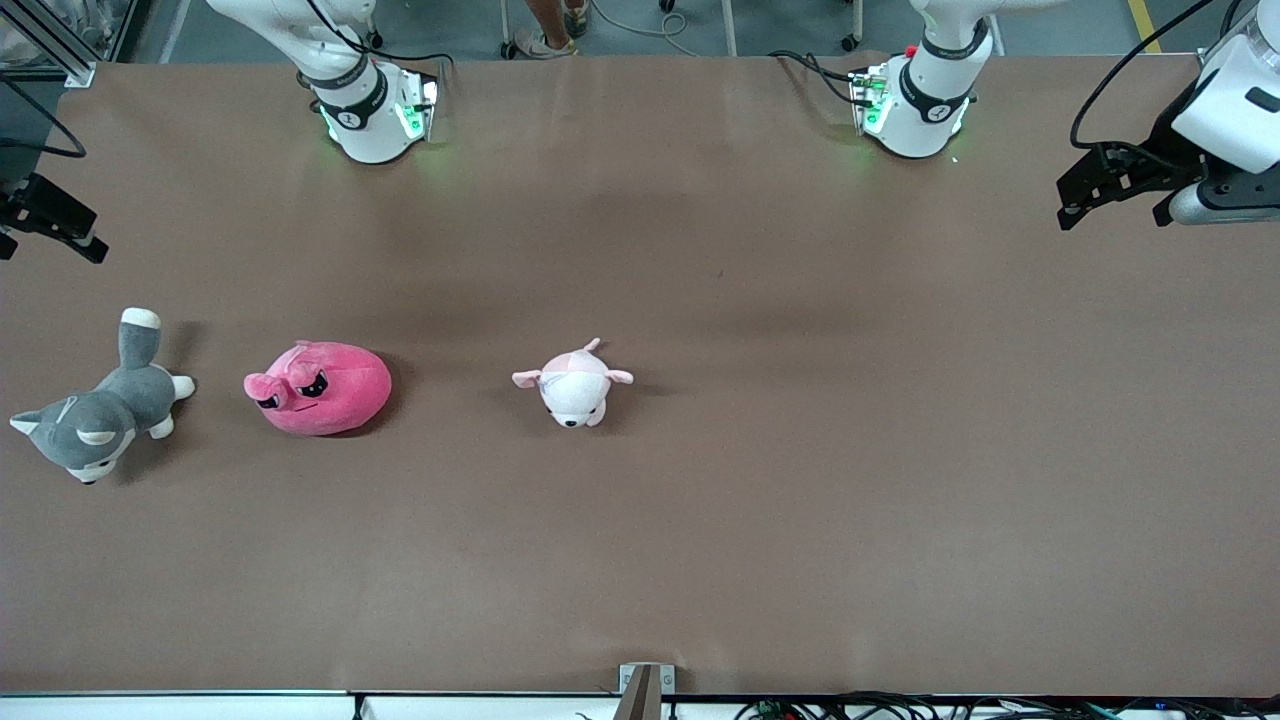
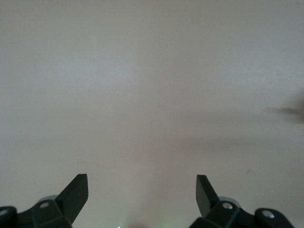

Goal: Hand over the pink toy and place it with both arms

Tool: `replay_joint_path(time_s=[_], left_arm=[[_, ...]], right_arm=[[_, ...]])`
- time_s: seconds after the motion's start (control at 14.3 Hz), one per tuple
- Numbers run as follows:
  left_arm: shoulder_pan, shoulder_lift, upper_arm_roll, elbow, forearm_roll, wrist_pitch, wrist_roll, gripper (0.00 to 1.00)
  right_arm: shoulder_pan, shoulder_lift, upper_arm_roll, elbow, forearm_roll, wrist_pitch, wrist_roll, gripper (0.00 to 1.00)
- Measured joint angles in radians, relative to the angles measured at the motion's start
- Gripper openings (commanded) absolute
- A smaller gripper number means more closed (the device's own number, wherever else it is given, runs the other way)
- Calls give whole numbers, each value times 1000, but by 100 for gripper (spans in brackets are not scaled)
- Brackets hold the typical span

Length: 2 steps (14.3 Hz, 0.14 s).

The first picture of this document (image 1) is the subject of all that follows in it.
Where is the grey husky plush toy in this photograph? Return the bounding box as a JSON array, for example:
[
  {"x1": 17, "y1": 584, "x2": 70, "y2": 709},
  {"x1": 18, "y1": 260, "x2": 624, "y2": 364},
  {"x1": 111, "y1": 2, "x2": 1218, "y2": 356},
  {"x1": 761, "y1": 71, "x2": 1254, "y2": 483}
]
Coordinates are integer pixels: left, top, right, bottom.
[{"x1": 10, "y1": 307, "x2": 196, "y2": 486}]

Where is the person's white shoe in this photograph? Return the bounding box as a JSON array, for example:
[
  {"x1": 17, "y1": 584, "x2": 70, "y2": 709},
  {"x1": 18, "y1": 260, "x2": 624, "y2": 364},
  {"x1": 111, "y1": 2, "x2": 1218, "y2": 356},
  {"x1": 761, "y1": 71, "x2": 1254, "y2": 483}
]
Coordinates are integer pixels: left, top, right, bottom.
[{"x1": 512, "y1": 28, "x2": 577, "y2": 59}]

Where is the pale pink pig plush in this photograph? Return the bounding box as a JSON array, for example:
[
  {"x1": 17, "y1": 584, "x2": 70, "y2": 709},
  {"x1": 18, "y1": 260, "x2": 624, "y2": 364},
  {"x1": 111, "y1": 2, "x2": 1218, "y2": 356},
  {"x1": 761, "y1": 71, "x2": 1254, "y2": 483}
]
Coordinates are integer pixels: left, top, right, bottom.
[{"x1": 512, "y1": 338, "x2": 635, "y2": 429}]

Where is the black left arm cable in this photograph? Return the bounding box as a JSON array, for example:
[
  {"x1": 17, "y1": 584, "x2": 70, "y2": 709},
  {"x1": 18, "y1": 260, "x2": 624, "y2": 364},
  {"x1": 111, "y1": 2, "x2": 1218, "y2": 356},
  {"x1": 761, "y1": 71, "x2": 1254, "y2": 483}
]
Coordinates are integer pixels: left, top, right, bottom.
[{"x1": 1068, "y1": 0, "x2": 1217, "y2": 153}]

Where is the black right base cable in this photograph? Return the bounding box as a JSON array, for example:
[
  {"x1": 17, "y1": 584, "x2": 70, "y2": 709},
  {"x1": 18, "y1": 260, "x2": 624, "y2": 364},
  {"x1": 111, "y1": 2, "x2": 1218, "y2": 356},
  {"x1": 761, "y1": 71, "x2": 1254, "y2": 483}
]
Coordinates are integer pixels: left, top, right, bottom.
[{"x1": 305, "y1": 0, "x2": 456, "y2": 73}]

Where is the black base cable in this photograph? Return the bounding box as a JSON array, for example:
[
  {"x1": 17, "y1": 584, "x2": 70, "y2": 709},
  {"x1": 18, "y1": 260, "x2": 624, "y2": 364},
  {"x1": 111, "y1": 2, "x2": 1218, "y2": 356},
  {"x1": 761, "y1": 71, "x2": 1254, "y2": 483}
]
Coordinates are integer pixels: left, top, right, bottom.
[
  {"x1": 305, "y1": 0, "x2": 456, "y2": 73},
  {"x1": 768, "y1": 50, "x2": 863, "y2": 106}
]

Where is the metal table edge bracket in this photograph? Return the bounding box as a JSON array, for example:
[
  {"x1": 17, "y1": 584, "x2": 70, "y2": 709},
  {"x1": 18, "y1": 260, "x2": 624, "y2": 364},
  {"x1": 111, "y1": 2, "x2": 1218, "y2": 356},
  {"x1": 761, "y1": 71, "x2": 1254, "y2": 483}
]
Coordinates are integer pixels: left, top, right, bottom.
[{"x1": 618, "y1": 663, "x2": 676, "y2": 720}]

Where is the tangled black cable bundle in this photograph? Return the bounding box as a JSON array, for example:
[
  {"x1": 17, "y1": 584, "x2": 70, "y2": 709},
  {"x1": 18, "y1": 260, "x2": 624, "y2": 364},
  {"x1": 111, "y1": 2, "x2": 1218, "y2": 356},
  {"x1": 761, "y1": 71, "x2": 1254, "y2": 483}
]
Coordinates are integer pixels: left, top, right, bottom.
[{"x1": 735, "y1": 690, "x2": 1280, "y2": 720}]

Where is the pink round plush toy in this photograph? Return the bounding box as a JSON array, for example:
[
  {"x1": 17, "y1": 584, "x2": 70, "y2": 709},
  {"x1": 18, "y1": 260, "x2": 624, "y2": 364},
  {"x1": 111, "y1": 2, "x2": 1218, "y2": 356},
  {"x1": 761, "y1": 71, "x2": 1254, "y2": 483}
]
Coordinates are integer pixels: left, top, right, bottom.
[{"x1": 243, "y1": 340, "x2": 393, "y2": 438}]

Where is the black left base cable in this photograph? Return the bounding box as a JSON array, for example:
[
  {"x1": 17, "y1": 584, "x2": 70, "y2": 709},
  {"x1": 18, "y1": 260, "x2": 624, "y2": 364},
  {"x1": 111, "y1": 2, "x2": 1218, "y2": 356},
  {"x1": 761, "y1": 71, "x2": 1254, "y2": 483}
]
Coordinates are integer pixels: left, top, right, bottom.
[{"x1": 768, "y1": 50, "x2": 863, "y2": 106}]

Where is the white floor cable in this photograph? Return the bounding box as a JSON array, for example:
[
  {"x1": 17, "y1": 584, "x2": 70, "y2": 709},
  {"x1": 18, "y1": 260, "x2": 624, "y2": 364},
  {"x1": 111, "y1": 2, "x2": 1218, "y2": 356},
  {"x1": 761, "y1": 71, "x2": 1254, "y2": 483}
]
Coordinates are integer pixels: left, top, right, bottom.
[{"x1": 590, "y1": 0, "x2": 706, "y2": 58}]

